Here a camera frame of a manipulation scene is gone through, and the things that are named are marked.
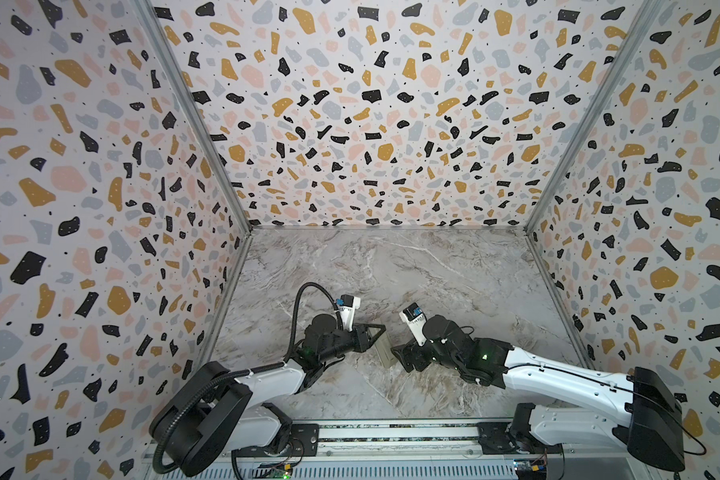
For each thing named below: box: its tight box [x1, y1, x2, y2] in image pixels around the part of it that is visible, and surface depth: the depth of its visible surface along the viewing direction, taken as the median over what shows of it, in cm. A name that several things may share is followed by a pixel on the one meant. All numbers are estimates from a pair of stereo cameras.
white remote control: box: [375, 332, 397, 368], surface depth 81 cm
